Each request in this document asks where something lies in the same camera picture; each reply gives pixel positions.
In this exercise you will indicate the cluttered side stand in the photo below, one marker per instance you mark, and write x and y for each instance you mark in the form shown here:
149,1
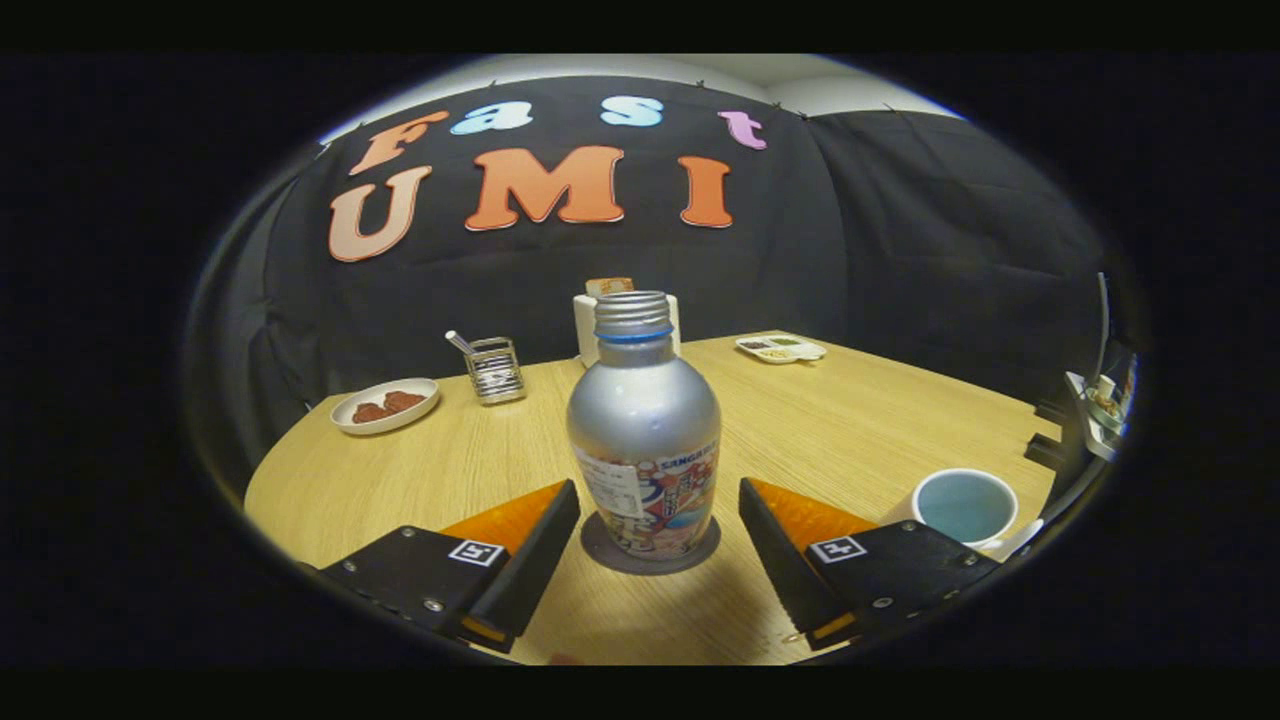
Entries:
1100,405

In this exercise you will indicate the toast slice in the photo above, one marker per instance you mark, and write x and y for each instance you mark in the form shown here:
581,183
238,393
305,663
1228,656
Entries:
608,286

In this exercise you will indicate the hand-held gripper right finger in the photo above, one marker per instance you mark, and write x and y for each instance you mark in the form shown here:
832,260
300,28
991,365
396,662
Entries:
785,565

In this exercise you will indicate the white round plate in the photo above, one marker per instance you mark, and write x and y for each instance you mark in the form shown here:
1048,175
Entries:
385,420

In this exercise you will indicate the wooden table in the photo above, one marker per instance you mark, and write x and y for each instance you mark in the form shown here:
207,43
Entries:
820,430

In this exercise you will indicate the white toaster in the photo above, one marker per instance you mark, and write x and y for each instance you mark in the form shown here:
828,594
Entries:
584,330

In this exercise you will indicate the dark round coaster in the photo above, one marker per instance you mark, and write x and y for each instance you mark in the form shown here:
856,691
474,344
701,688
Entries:
600,555

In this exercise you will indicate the silver juice bottle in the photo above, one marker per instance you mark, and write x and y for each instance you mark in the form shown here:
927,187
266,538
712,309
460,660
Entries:
645,420

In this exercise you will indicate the white divided snack tray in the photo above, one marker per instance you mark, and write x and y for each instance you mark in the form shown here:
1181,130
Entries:
780,349

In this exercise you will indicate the white cup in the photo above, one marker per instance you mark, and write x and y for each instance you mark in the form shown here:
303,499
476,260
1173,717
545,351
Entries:
965,505

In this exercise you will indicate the metal utensil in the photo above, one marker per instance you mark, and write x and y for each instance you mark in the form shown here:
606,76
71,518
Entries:
458,341

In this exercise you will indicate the black table clamp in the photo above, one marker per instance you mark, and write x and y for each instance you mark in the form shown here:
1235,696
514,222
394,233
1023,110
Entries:
1048,440

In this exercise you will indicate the red-brown food pieces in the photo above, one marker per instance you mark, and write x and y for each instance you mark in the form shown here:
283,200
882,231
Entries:
395,404

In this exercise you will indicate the black backdrop cloth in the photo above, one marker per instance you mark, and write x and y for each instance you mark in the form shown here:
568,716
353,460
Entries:
900,250

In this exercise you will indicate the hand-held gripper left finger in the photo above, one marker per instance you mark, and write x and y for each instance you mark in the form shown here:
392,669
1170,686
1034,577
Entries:
530,565

